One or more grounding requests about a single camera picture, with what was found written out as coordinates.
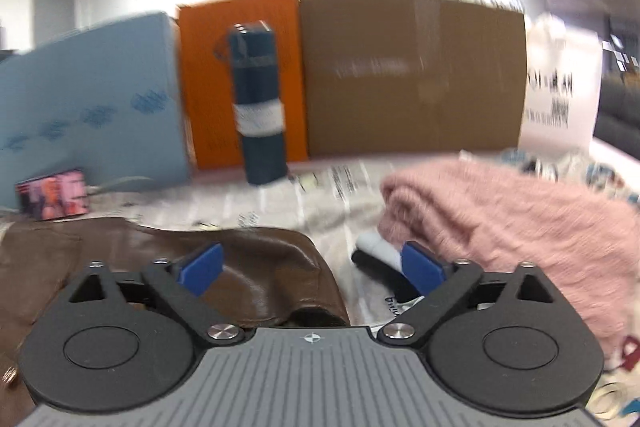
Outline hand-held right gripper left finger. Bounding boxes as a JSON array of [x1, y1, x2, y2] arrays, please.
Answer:
[[68, 243, 246, 344]]

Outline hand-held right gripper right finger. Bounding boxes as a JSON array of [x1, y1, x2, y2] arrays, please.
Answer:
[[377, 241, 562, 344]]

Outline brown leather jacket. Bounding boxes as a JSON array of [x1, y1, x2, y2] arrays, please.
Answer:
[[0, 217, 351, 427]]

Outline black and white garment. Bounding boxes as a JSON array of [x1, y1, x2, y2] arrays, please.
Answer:
[[351, 229, 426, 303]]

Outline pink fuzzy sweater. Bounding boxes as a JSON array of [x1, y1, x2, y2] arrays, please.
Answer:
[[377, 157, 640, 360]]

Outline white printed sheet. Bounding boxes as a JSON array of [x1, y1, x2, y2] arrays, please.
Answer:
[[90, 149, 640, 423]]

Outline small pink printed box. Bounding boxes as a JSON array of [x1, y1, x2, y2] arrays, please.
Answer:
[[15, 168, 92, 222]]

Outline orange cardboard box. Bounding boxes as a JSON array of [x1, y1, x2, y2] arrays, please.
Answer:
[[176, 0, 310, 170]]

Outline large brown cardboard box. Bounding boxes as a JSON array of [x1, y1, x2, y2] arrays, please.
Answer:
[[298, 0, 529, 158]]

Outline light blue foam board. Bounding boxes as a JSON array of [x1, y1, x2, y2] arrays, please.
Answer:
[[0, 11, 193, 212]]

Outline white printed box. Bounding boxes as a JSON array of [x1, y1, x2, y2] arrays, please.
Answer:
[[518, 13, 605, 154]]

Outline dark grey sofa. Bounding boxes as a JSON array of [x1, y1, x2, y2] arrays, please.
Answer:
[[594, 74, 640, 148]]

